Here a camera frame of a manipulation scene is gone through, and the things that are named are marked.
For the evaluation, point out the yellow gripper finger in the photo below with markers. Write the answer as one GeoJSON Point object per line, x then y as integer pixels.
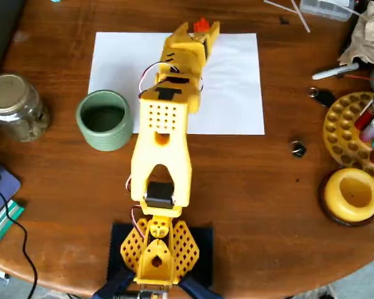
{"type": "Point", "coordinates": [183, 31]}
{"type": "Point", "coordinates": [213, 31]}

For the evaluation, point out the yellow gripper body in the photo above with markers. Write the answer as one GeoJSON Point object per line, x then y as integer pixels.
{"type": "Point", "coordinates": [191, 49]}

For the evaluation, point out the orange plastic toy boat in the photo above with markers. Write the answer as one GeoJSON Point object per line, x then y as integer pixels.
{"type": "Point", "coordinates": [201, 25]}

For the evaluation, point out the yellow perforated robot base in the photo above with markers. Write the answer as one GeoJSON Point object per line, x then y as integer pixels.
{"type": "Point", "coordinates": [187, 246]}

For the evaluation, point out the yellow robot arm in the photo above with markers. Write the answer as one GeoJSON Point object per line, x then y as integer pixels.
{"type": "Point", "coordinates": [160, 149]}

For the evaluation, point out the green ribbed ceramic cup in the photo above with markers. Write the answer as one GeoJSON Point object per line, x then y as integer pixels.
{"type": "Point", "coordinates": [104, 137]}

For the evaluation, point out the turquoise small object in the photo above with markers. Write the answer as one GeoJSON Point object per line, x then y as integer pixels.
{"type": "Point", "coordinates": [55, 1]}

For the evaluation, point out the white paper sheet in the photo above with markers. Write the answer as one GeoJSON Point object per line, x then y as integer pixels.
{"type": "Point", "coordinates": [233, 84]}

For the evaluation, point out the small black plastic piece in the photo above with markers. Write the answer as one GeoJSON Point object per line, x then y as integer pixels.
{"type": "Point", "coordinates": [283, 20]}

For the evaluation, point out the white thin stick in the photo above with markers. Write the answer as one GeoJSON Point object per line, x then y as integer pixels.
{"type": "Point", "coordinates": [280, 6]}
{"type": "Point", "coordinates": [301, 17]}

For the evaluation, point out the clear plastic box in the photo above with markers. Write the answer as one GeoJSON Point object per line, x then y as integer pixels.
{"type": "Point", "coordinates": [325, 7]}

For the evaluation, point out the white marker pen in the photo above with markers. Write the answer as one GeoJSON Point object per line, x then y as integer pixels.
{"type": "Point", "coordinates": [333, 72]}

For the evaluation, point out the black key fob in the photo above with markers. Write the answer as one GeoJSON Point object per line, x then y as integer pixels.
{"type": "Point", "coordinates": [324, 97]}

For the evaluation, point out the small black binder clip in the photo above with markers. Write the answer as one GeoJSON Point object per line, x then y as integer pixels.
{"type": "Point", "coordinates": [297, 149]}

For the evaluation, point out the crumpled brown paper bag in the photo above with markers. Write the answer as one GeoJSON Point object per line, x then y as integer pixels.
{"type": "Point", "coordinates": [369, 40]}

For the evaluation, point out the yellow round tray with holes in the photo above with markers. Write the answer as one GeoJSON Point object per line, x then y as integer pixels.
{"type": "Point", "coordinates": [338, 134]}

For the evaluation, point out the red lighter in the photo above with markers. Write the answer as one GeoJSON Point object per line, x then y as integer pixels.
{"type": "Point", "coordinates": [364, 116]}

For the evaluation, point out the glass jar with gold lid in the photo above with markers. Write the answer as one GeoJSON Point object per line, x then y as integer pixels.
{"type": "Point", "coordinates": [14, 106]}

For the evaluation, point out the grey upholstered furniture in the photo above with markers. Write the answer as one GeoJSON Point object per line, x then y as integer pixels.
{"type": "Point", "coordinates": [0, 28]}

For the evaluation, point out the pink lighter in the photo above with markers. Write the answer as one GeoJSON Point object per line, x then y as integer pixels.
{"type": "Point", "coordinates": [372, 130]}

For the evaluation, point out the black mat under robot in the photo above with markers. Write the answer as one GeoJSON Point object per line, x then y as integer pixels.
{"type": "Point", "coordinates": [205, 249]}

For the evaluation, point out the purple notebook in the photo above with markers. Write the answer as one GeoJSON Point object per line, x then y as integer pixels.
{"type": "Point", "coordinates": [4, 187]}

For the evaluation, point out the green and white book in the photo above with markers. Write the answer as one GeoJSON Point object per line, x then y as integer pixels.
{"type": "Point", "coordinates": [3, 222]}

